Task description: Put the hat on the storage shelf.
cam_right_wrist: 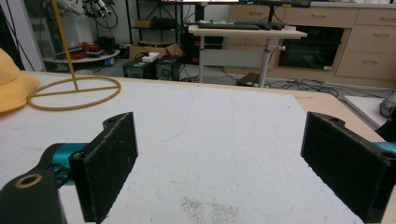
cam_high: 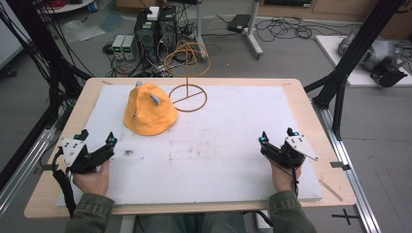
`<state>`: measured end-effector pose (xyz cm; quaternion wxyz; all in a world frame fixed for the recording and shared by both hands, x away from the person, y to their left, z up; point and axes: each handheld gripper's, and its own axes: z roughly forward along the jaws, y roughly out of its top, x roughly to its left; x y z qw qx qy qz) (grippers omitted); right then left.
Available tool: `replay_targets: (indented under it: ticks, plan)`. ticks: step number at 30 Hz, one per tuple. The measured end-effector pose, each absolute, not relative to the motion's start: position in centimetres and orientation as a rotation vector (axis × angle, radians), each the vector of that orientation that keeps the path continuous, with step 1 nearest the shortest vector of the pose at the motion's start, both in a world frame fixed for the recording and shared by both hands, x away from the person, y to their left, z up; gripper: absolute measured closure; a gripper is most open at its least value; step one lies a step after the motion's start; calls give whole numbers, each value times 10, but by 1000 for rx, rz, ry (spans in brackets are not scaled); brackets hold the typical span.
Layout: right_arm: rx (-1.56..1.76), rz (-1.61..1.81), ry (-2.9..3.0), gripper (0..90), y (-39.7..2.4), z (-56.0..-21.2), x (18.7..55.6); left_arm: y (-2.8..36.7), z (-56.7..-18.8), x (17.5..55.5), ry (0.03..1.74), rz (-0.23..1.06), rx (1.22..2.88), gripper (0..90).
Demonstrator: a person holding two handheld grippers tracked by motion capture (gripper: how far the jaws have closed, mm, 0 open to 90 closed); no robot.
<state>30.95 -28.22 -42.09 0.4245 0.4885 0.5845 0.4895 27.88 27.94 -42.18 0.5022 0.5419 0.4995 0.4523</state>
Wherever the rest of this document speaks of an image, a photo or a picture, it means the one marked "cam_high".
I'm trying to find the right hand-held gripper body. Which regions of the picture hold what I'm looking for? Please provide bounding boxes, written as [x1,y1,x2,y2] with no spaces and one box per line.
[259,134,320,170]

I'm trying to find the aluminium rail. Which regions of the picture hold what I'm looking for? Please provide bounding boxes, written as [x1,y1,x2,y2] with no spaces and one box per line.
[311,98,383,233]
[0,127,58,217]

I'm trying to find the grey robot head shell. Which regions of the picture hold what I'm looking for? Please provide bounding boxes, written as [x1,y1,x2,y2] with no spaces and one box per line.
[337,29,406,73]

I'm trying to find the yellow bucket hat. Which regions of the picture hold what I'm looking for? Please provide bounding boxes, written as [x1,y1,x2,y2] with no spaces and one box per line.
[122,81,180,137]

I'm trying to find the tangle of black floor cables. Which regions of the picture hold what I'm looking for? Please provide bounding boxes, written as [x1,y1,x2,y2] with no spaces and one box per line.
[252,16,354,44]

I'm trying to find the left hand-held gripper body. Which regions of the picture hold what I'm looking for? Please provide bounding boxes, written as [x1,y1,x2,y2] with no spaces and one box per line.
[60,137,116,175]

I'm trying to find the black metal frame strut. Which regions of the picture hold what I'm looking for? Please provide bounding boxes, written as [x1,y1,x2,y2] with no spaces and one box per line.
[303,0,406,142]
[0,0,95,192]

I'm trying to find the black device on board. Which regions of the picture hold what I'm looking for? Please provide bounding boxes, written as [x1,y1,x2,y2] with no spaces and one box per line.
[369,57,409,89]

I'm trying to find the brown wire hat stand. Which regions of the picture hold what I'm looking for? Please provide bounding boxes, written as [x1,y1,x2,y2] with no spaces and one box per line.
[168,41,209,114]

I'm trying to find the black thin cable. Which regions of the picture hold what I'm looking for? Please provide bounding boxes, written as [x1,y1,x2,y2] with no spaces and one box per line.
[262,153,300,199]

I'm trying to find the person's left hand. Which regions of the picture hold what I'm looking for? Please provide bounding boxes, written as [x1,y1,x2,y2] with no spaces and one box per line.
[72,158,111,197]

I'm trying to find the white foam mat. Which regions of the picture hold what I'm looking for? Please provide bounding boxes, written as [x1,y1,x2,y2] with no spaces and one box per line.
[55,84,325,208]

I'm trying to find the wooden table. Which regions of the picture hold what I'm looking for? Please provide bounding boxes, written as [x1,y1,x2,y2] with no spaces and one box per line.
[23,77,358,219]

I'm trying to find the white floor board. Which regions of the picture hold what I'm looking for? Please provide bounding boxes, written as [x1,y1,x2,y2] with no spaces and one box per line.
[314,34,412,88]

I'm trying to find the black box on floor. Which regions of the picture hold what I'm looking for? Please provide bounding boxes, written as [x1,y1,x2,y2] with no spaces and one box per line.
[226,13,253,34]

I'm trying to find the black cable sleeve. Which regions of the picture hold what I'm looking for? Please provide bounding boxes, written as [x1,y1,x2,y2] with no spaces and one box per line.
[51,146,78,218]

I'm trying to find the person's legs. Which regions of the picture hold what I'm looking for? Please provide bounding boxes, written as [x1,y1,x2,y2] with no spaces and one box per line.
[142,212,247,233]

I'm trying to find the person's right hand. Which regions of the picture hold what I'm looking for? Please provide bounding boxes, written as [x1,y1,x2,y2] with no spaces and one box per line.
[269,159,303,194]

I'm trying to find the grey power supply unit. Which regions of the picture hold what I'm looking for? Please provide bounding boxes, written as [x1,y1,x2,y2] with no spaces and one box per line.
[121,34,138,62]
[111,34,126,60]

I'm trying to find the black computer tower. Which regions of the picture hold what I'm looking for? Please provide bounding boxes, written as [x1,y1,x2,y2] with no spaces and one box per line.
[157,5,179,56]
[133,9,161,64]

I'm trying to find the orange coiled cable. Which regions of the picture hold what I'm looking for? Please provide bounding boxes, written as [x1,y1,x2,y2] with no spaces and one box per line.
[163,39,212,79]

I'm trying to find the white metal stand leg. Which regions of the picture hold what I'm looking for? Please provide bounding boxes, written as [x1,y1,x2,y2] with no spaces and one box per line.
[244,0,264,60]

